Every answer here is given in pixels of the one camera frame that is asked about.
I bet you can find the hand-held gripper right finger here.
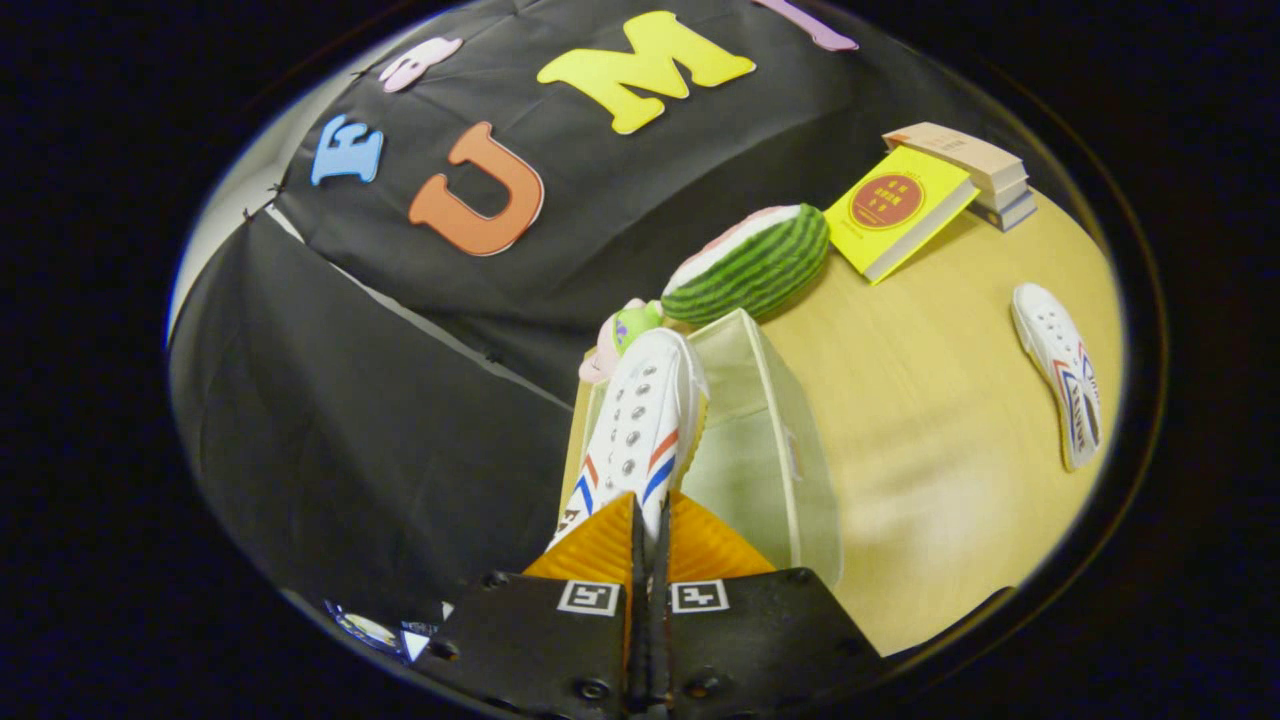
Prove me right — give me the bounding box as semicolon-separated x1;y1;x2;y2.
648;490;883;720

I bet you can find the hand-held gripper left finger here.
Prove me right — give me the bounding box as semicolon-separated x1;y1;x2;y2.
425;492;649;720

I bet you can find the pale green fabric storage box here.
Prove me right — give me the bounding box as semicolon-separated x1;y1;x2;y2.
560;308;844;589

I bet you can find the white canvas shoe striped side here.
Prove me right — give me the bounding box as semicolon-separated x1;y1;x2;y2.
548;328;711;553
1010;283;1104;473

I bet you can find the black backdrop cloth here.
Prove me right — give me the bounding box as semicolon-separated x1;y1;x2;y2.
168;0;1011;621

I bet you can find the small pink green plush toy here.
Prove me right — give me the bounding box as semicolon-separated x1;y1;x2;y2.
580;298;666;386

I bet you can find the watermelon slice plush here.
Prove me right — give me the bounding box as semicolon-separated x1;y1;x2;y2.
660;204;831;326

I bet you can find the yellow book red circle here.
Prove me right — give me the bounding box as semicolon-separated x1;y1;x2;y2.
823;145;981;286

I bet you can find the grey blue book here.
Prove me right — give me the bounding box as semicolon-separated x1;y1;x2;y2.
968;192;1038;233

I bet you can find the white book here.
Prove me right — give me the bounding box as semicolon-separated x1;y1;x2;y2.
975;180;1031;213

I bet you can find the beige book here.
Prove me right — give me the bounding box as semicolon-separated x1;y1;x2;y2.
883;122;1029;193

